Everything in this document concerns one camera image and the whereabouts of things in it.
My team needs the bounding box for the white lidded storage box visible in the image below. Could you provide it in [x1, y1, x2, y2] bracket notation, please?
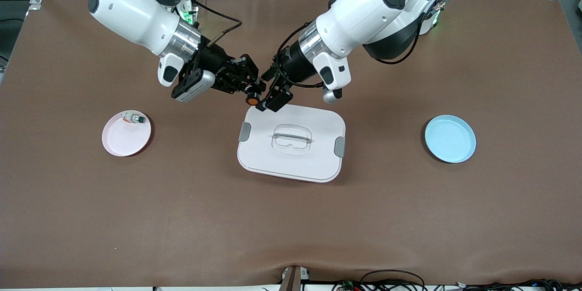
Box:
[237, 101, 346, 183]

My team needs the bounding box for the pink round plate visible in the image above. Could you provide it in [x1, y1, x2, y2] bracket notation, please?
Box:
[101, 110, 152, 157]

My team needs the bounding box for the brown table mat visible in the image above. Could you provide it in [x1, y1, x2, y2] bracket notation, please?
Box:
[0, 0, 582, 288]

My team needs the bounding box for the light blue round plate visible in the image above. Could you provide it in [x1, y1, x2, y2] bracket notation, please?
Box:
[425, 115, 477, 164]

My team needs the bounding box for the clear box lid handle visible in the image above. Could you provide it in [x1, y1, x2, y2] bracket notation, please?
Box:
[271, 125, 313, 155]

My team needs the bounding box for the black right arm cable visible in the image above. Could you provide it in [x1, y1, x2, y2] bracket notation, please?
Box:
[186, 0, 243, 49]

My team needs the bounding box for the green push-button switch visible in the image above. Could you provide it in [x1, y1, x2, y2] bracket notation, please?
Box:
[120, 111, 145, 125]

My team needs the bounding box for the brown camera mount bracket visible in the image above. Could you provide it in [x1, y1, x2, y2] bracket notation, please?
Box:
[279, 266, 311, 291]

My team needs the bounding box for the black cable loop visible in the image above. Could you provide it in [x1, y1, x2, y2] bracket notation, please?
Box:
[360, 269, 426, 291]

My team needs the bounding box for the tangled cable bundle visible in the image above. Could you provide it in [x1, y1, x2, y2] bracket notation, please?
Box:
[332, 278, 582, 291]

